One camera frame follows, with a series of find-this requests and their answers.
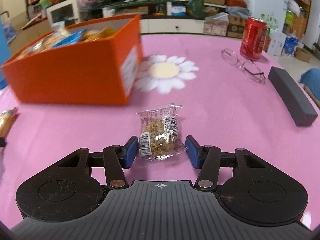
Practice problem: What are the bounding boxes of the clear oat bar pack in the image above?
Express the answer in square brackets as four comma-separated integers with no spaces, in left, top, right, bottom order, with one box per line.
[137,103,187,161]

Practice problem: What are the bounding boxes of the clear bag of small cookies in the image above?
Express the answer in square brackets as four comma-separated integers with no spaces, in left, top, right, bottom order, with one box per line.
[16,27,71,60]

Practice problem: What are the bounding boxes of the orange storage box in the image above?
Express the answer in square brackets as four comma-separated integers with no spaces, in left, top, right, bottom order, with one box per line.
[2,14,143,106]

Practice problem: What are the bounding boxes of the eyeglasses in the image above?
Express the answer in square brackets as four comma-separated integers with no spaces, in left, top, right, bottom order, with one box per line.
[221,48,266,84]

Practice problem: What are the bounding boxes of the brown chocolate cookie pack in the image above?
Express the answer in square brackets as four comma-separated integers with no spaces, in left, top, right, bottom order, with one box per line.
[0,107,18,138]

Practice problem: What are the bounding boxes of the blue snack pack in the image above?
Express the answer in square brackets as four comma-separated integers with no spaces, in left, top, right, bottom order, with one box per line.
[52,29,86,48]

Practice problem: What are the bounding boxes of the blue chair seat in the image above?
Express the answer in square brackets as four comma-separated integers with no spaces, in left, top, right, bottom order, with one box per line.
[300,68,320,100]

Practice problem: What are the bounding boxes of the red soda can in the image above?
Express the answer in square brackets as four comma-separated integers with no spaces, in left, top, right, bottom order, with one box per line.
[240,17,267,60]

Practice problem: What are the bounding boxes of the white TV cabinet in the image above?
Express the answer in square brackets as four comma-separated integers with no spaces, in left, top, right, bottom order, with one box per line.
[140,18,204,34]

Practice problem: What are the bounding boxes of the white chest freezer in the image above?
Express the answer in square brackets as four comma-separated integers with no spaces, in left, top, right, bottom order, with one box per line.
[244,0,289,31]

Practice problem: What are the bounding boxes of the blue thermos jug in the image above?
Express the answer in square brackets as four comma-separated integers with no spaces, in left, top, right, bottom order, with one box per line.
[0,24,11,89]

